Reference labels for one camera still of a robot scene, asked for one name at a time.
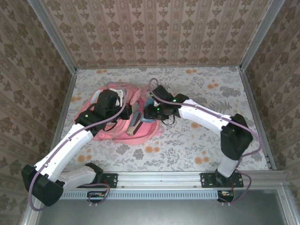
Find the black connector board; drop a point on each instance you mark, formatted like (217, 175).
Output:
(96, 197)
(226, 195)

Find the aluminium back rail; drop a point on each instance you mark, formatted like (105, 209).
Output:
(211, 66)

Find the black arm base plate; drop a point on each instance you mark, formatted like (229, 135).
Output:
(206, 180)
(112, 180)

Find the floral table cover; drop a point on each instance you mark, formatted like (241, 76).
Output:
(175, 152)

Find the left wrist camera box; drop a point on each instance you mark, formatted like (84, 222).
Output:
(120, 93)

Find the aluminium side rail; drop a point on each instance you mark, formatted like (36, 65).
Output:
(69, 80)
(250, 93)

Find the grey metal panel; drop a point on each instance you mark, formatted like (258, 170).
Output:
(152, 213)

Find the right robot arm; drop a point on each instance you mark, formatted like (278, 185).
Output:
(204, 114)

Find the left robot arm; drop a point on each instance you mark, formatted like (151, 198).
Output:
(65, 150)

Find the pink backpack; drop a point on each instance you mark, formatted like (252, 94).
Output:
(140, 138)

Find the aluminium mounting rail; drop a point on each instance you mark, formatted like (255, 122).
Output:
(159, 180)

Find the aluminium frame post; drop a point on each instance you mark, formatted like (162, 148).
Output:
(54, 35)
(260, 35)

